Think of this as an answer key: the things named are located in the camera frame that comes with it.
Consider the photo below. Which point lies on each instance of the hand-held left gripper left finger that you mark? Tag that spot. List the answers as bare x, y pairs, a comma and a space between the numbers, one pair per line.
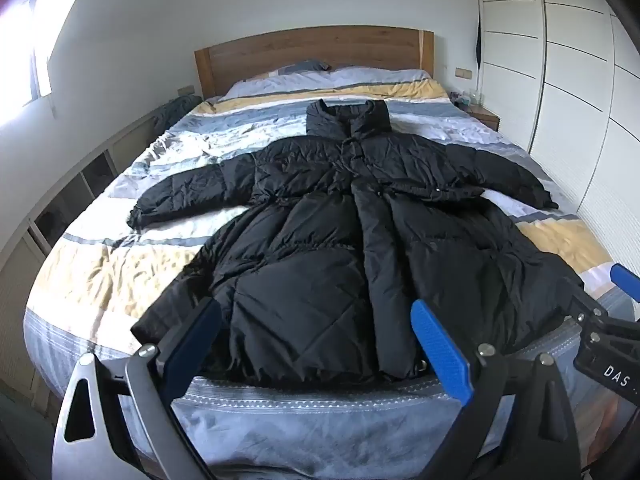
192, 345

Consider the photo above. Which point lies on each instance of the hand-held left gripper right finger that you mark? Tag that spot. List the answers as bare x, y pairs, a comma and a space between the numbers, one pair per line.
442, 350

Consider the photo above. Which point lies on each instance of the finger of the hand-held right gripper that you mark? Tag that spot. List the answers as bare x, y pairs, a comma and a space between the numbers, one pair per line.
625, 279
591, 308

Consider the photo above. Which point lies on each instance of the black puffer coat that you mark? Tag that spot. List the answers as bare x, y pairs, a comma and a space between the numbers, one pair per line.
320, 240

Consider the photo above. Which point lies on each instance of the striped duvet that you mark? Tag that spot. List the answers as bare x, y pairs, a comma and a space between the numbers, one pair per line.
100, 270

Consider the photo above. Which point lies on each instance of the grey mattress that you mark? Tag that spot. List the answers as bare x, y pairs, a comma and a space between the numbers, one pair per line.
310, 425

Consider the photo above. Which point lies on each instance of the low white shelf unit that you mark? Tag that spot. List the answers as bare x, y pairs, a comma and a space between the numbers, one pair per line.
75, 185

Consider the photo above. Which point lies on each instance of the wooden nightstand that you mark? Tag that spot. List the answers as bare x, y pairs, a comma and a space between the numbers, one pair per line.
487, 119

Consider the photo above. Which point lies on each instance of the white wardrobe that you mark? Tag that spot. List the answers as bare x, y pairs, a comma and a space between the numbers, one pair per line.
565, 60

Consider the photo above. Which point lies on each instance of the dark crumpled cloth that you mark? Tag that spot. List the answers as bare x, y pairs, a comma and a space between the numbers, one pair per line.
172, 112

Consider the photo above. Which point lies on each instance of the small toiletry clutter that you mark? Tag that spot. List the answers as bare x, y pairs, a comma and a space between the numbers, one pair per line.
467, 99

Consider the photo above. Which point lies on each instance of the blue grey pillow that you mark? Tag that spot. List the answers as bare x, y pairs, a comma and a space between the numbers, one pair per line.
305, 66

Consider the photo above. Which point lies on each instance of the wooden headboard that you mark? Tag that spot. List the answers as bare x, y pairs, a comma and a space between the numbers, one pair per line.
310, 47

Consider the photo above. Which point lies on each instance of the bright window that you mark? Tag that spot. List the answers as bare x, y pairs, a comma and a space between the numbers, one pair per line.
30, 50

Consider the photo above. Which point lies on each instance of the beige wall switch plate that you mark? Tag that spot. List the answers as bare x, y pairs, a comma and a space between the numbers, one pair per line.
463, 73
185, 90

